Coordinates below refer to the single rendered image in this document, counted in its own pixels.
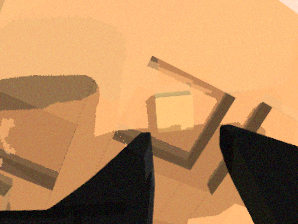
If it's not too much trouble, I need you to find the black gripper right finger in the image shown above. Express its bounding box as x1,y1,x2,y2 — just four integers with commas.
218,124,298,224

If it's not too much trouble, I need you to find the tan square block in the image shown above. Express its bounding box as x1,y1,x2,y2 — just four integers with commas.
154,89,194,132

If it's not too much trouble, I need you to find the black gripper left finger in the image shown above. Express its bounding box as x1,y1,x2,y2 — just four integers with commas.
0,132,154,224

